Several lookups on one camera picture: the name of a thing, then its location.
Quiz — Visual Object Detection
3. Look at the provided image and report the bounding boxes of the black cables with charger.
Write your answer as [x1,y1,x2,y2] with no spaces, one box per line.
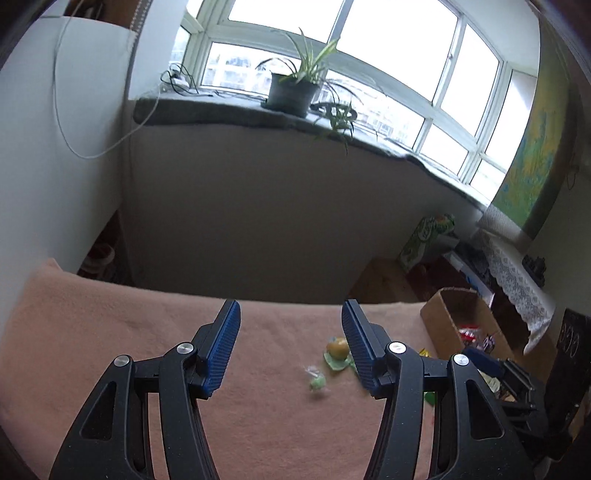
[160,64,218,97]

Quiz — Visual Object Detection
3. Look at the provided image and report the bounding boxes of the dark small figurine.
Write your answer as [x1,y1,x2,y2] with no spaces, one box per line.
[523,255,549,288]

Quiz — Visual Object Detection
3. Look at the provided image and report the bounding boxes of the pink blanket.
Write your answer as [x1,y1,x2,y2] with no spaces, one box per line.
[0,258,465,480]

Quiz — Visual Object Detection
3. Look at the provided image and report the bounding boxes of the small plant in dark tray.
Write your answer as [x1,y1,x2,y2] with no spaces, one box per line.
[310,80,387,157]

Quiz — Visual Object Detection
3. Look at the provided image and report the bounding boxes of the green juice carton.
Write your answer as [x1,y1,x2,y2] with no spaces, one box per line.
[398,213,456,273]

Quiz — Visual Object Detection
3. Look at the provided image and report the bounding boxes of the black board with circles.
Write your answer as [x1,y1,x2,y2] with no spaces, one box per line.
[545,308,591,416]

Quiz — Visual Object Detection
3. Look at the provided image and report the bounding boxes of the white cabinet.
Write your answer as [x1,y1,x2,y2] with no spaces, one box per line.
[0,16,139,333]

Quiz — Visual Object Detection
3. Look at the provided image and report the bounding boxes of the white framed window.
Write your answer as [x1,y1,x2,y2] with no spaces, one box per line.
[168,0,542,204]

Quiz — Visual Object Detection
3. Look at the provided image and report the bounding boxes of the green yellow wall map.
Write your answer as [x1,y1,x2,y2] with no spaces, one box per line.
[488,28,583,241]

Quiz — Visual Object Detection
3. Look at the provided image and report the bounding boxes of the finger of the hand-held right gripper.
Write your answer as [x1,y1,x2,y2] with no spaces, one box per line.
[498,359,551,415]
[463,347,505,378]

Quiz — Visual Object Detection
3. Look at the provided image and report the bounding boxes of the potted spider plant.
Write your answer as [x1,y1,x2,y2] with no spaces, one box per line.
[255,28,340,119]

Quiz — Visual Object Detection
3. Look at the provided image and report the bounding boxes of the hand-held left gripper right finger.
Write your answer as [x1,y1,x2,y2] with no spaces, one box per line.
[341,299,533,480]

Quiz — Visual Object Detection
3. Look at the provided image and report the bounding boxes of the white cable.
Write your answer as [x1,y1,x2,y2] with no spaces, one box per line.
[52,0,162,158]

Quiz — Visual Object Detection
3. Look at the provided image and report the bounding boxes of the brown cardboard box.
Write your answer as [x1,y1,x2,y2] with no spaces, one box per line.
[419,287,518,370]

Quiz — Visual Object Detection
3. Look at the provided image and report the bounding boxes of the green candy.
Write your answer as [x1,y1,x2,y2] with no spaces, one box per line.
[304,366,329,393]

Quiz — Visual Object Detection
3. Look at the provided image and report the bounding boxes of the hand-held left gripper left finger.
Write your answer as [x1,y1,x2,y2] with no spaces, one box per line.
[48,299,241,480]

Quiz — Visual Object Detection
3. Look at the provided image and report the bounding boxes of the yellow jelly cup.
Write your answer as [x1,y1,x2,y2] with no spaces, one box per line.
[322,337,355,373]

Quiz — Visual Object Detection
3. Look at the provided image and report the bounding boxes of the white lace cloth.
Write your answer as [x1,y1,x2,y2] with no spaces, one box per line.
[479,230,557,356]

